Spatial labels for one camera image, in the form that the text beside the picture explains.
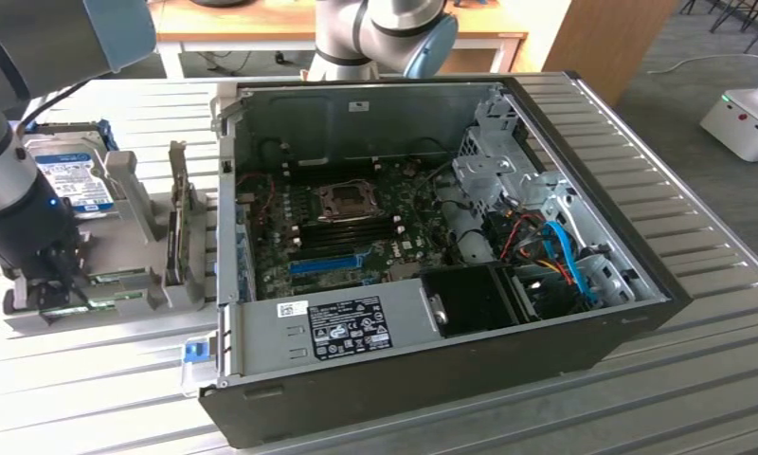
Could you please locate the hard disk with blue label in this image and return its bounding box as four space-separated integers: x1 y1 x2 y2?
21 119 116 220

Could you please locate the graphics card with metal bracket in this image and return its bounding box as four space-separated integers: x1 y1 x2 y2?
161 138 198 287

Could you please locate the wooden cabinet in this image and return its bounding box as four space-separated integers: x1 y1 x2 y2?
541 0 681 108

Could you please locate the black RAM slot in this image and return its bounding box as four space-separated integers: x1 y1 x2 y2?
297 228 404 244
298 235 406 250
296 223 404 237
294 216 401 231

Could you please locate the blue expansion slot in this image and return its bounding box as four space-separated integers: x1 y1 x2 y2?
288 254 364 277

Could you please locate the green RAM stick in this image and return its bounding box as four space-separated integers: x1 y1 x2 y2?
89 268 150 286
86 289 146 304
38 300 118 318

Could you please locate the metal disk bay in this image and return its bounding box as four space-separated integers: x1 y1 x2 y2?
450 86 549 229

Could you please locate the CPU socket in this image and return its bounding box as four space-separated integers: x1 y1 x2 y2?
310 181 381 223

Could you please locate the white floor cable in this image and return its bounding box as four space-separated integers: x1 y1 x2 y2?
645 52 758 76

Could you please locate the thin red wire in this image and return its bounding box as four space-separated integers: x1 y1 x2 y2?
234 172 274 225

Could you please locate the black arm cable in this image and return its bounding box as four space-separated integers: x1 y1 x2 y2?
16 81 90 132

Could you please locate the black open PC case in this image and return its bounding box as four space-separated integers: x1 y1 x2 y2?
196 70 696 449

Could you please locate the blue data wire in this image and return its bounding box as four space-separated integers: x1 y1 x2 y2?
541 219 594 310

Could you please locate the green Dell motherboard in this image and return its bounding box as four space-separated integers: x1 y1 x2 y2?
233 160 481 302

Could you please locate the wooden desk with white frame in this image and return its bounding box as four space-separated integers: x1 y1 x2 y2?
148 0 529 81

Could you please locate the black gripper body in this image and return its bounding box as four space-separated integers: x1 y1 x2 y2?
0 178 88 287

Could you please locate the grey power supply unit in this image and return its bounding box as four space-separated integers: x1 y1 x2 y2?
216 278 449 389

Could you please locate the metal drive bracket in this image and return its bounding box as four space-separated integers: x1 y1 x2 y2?
521 170 648 305

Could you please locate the grey parts rack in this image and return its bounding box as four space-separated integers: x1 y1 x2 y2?
1 150 221 334

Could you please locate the clear plastic clip with blue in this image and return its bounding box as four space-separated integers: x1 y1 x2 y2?
178 333 221 400

